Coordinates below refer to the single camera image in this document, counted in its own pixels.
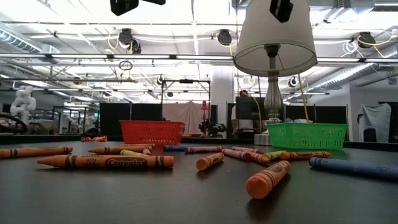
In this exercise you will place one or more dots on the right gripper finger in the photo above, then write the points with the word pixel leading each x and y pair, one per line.
pixel 281 9

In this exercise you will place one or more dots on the pink crayon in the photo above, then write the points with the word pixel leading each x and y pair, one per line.
pixel 202 149
pixel 147 152
pixel 248 149
pixel 236 154

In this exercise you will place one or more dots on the yellow crayon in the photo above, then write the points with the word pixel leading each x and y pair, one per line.
pixel 132 153
pixel 273 154

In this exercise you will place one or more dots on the red crayon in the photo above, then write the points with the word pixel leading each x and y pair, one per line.
pixel 261 158

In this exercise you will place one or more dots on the black background robot arm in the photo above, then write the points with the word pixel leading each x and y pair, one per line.
pixel 214 128

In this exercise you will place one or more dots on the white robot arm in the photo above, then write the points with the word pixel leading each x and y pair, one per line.
pixel 22 102

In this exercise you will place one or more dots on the white shade table lamp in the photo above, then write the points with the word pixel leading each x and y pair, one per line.
pixel 258 37

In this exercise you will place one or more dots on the long ceiling light bar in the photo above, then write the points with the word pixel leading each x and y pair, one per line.
pixel 171 57
pixel 357 59

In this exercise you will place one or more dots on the person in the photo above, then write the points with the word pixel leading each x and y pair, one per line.
pixel 244 93

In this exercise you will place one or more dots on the white pillar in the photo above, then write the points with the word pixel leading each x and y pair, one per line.
pixel 222 93

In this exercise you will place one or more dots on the black screen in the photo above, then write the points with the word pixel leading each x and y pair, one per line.
pixel 248 109

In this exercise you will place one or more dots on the black partition panel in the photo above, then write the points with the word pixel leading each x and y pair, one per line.
pixel 130 119
pixel 326 115

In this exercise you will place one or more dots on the small red lamp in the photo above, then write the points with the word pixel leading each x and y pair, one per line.
pixel 204 106

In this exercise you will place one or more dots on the red plastic basket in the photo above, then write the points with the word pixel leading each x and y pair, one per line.
pixel 152 132

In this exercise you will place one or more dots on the green plastic basket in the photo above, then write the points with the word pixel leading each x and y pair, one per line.
pixel 308 137

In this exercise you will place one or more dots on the grey cloth cover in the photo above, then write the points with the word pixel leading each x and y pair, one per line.
pixel 374 118

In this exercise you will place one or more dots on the blue crayon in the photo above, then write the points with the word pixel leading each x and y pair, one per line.
pixel 354 168
pixel 174 148

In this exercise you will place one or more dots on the black background frame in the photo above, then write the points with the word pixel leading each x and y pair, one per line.
pixel 186 81

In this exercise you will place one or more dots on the silver ceiling duct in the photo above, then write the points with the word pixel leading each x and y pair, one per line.
pixel 18 40
pixel 348 74

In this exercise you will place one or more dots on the black framed robot enclosure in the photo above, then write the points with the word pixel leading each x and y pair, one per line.
pixel 76 121

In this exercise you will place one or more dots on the black aluminium rig frame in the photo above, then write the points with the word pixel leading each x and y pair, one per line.
pixel 46 139

